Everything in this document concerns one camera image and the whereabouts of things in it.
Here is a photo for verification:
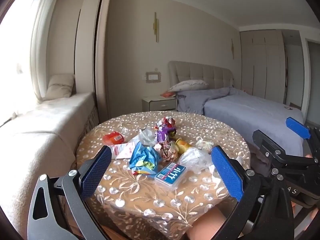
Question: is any blue plastic bag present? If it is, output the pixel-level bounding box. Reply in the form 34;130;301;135
129;142;162;179

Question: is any purple wrapper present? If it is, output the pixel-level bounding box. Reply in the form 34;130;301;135
154;126;175;143

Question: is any white sheer curtain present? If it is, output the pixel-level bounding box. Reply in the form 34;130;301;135
5;0;62;105

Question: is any cream cushion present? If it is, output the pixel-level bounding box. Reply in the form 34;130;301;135
45;74;75;98

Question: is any cream window seat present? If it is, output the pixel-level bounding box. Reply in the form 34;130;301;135
0;92;99;220

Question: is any white pillow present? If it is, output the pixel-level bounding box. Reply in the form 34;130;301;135
168;80;209;92

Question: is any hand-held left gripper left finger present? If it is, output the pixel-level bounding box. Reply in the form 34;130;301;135
27;145;112;240

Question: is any yellow snack wrapper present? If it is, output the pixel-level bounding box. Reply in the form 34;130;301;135
174;138;192;153

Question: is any crumpled brown wrapper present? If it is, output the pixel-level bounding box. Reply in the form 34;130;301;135
154;141;179;160

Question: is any crumpled red-white wrapper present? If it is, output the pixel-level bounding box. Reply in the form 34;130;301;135
156;116;177;129

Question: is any white red-print packet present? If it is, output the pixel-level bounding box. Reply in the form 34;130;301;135
108;142;136;160

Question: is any gold wall lamp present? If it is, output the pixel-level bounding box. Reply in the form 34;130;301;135
152;12;158;43

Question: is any beige tufted headboard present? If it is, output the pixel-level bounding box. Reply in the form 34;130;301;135
168;61;235;92

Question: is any crumpled white tissue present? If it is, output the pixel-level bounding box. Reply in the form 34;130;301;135
194;137;213;152

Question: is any beige embroidered tablecloth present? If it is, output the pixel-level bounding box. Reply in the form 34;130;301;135
75;111;251;240

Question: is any white plastic bag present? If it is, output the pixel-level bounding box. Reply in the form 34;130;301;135
127;126;158;147

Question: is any grey nightstand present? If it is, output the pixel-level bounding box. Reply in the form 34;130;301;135
142;95;177;112

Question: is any white door frame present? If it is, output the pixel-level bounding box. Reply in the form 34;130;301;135
299;30;320;128

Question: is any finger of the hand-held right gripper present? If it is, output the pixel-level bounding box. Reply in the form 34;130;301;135
286;117;320;157
252;129;316;174

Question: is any clear plastic bag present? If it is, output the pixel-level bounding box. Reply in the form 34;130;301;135
178;147;213;174

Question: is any clear box with blue label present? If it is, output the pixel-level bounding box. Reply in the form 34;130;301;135
154;162;188;190

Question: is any double bed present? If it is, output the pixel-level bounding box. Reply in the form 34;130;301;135
176;86;305;155

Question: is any orange-red snack packet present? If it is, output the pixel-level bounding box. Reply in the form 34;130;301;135
103;131;125;145

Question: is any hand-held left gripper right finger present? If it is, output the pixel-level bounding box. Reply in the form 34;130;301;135
211;145;295;240

